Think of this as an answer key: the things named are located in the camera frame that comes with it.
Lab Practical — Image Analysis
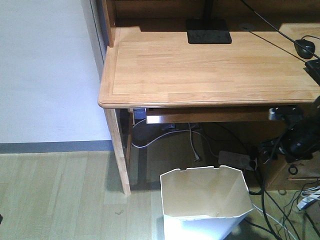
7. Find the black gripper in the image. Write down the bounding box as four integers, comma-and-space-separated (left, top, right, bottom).
280, 116, 316, 163

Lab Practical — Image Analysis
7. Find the white trash bin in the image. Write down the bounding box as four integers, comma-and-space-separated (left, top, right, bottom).
160, 165, 253, 240

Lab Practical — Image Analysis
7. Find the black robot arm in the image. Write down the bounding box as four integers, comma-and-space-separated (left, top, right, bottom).
280, 97, 320, 163

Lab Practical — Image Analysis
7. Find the black keyboard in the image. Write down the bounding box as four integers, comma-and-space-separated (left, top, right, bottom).
304, 59, 320, 85

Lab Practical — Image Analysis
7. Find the black computer mouse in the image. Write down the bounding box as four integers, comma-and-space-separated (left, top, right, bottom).
294, 39, 316, 60

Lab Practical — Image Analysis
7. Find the black computer monitor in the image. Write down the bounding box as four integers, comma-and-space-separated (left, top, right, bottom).
185, 0, 232, 45

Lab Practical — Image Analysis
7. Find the wooden desk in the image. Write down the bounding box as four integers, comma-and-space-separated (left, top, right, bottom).
98, 0, 320, 195

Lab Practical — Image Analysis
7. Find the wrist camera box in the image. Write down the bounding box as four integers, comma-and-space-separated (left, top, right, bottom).
268, 106, 301, 121

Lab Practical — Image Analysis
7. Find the white cable under desk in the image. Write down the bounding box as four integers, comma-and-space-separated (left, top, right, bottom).
131, 118, 221, 162

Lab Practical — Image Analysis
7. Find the black monitor cable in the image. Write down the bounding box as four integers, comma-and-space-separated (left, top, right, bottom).
241, 0, 320, 60

